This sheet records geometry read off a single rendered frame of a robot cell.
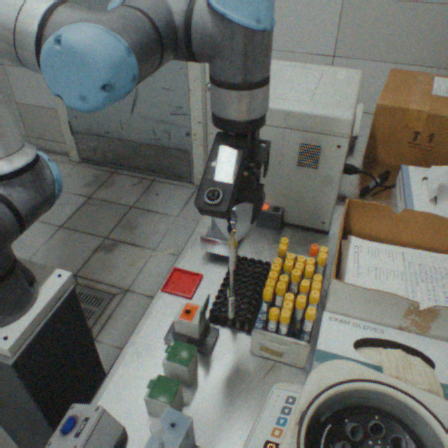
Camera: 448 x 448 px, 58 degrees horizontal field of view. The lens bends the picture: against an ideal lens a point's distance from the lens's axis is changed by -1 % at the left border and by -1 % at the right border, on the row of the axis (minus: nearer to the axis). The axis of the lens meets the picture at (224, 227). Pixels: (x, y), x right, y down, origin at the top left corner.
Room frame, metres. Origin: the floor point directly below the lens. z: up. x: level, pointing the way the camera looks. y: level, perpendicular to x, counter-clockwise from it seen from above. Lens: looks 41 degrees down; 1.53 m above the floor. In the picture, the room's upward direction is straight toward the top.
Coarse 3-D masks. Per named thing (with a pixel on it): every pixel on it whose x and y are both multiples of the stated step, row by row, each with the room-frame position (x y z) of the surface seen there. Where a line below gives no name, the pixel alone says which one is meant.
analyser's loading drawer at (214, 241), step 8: (232, 216) 0.75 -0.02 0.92; (232, 224) 0.70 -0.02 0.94; (208, 232) 0.70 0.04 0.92; (216, 232) 0.70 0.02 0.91; (200, 240) 0.66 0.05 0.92; (208, 240) 0.66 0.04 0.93; (216, 240) 0.65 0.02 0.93; (224, 240) 0.65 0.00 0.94; (200, 248) 0.66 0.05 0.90; (208, 248) 0.66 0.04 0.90; (216, 248) 0.65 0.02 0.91; (224, 248) 0.65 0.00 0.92
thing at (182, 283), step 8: (176, 272) 0.61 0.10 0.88; (184, 272) 0.61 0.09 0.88; (192, 272) 0.61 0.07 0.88; (168, 280) 0.59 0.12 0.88; (176, 280) 0.59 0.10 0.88; (184, 280) 0.59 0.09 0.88; (192, 280) 0.59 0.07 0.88; (200, 280) 0.59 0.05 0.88; (168, 288) 0.57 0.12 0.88; (176, 288) 0.57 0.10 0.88; (184, 288) 0.57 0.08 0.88; (192, 288) 0.57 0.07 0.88; (184, 296) 0.54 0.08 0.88; (192, 296) 0.54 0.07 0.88
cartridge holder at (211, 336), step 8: (208, 320) 0.46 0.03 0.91; (168, 328) 0.46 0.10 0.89; (208, 328) 0.45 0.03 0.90; (216, 328) 0.46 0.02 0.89; (168, 336) 0.44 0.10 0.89; (176, 336) 0.43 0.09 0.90; (184, 336) 0.43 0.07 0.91; (208, 336) 0.44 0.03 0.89; (216, 336) 0.44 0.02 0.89; (192, 344) 0.42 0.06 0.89; (200, 344) 0.42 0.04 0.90; (208, 344) 0.42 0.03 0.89; (200, 352) 0.41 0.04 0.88; (208, 352) 0.41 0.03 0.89
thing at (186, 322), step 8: (184, 304) 0.47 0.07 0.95; (192, 304) 0.46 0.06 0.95; (184, 312) 0.45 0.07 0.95; (192, 312) 0.45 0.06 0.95; (176, 320) 0.43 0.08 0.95; (184, 320) 0.43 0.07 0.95; (192, 320) 0.43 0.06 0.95; (176, 328) 0.43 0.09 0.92; (184, 328) 0.43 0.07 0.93; (192, 328) 0.42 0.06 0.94; (200, 328) 0.43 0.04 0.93; (192, 336) 0.42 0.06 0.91; (200, 336) 0.43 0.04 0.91
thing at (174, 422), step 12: (168, 408) 0.26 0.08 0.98; (168, 420) 0.25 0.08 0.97; (180, 420) 0.25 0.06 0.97; (192, 420) 0.25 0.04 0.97; (168, 432) 0.23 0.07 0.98; (180, 432) 0.23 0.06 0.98; (192, 432) 0.25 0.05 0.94; (156, 444) 0.22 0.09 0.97; (168, 444) 0.22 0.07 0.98; (180, 444) 0.22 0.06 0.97; (192, 444) 0.24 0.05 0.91
